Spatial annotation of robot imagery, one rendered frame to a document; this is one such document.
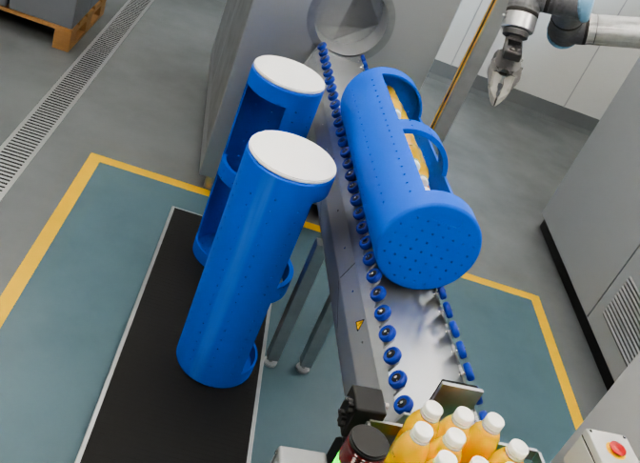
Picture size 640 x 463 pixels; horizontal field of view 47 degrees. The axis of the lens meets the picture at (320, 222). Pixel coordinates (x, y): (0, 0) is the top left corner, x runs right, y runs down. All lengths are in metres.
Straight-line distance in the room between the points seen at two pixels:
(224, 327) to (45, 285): 0.90
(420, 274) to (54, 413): 1.32
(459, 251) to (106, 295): 1.60
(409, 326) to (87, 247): 1.75
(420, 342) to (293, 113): 1.12
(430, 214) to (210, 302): 0.87
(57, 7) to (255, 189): 2.91
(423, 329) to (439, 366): 0.13
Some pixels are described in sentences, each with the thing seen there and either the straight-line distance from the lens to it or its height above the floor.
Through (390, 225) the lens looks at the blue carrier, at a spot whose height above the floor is 1.13.
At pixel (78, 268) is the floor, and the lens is 3.19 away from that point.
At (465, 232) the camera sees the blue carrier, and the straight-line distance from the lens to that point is 1.95.
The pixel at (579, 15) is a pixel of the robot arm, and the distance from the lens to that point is 2.16.
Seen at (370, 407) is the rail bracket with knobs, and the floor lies 1.00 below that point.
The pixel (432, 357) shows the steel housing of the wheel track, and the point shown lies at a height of 0.93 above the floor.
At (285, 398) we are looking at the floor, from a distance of 2.93.
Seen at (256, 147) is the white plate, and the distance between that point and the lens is 2.19.
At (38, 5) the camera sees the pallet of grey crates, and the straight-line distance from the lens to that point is 4.89.
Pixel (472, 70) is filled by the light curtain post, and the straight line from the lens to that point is 2.88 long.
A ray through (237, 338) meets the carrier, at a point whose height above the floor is 0.40.
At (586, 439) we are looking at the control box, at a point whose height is 1.09.
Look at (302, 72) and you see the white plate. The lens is 2.83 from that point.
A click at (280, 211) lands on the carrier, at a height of 0.92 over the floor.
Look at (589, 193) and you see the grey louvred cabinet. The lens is 4.62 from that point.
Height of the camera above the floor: 2.04
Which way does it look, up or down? 31 degrees down
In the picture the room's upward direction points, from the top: 23 degrees clockwise
